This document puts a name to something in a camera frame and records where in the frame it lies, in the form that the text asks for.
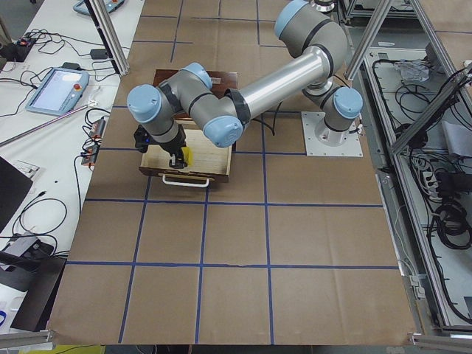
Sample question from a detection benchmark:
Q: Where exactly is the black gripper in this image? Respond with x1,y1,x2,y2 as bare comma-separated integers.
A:
160,127,187,169

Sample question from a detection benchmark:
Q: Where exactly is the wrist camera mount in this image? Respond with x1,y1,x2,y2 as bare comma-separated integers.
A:
133,125,150,153

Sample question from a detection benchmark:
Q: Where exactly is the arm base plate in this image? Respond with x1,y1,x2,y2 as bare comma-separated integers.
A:
301,111,363,158

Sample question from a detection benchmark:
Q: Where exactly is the light wooden drawer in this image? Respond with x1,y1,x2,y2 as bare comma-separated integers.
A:
139,125,232,183

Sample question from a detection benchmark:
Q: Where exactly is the upper teach pendant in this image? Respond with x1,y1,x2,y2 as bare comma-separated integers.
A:
26,67,89,116

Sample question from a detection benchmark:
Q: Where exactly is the aluminium frame post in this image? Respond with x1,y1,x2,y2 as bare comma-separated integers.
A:
85,0,130,76

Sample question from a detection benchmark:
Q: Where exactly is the black power brick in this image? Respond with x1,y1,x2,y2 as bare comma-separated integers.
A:
89,49,108,60

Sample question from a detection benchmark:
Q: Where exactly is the brown paper table cover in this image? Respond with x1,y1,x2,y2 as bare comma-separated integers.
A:
48,1,415,345

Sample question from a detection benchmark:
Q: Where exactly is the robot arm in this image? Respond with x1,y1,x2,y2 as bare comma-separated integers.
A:
127,1,363,169

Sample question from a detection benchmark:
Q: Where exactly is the yellow block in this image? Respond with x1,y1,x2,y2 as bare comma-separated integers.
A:
181,147,193,166

